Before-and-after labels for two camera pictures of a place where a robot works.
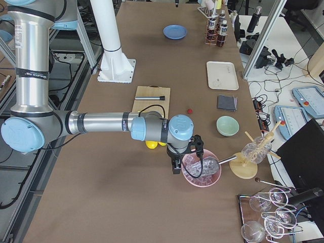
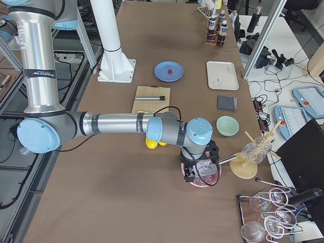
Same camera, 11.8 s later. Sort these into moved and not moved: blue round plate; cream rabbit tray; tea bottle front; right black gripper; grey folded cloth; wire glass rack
Moved: blue round plate; right black gripper
Not moved: wire glass rack; cream rabbit tray; grey folded cloth; tea bottle front
